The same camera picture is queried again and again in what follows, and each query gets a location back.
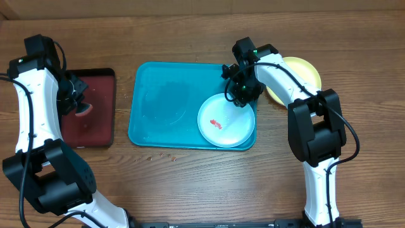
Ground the green and orange sponge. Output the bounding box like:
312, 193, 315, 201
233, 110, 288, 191
75, 103, 93, 117

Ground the light blue plate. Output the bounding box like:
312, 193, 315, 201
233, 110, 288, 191
197, 94, 256, 148

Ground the yellow-green plate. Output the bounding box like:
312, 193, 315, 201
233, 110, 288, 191
257, 54, 321, 107

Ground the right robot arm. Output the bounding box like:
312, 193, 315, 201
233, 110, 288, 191
222, 37, 346, 227

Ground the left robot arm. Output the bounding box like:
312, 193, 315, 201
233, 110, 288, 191
1, 34, 137, 228

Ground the black red-lined water tray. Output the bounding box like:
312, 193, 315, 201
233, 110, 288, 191
61, 68, 116, 148

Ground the teal plastic serving tray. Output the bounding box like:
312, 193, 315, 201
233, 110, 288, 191
127, 61, 257, 151

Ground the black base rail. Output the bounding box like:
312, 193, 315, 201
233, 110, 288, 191
81, 218, 363, 228

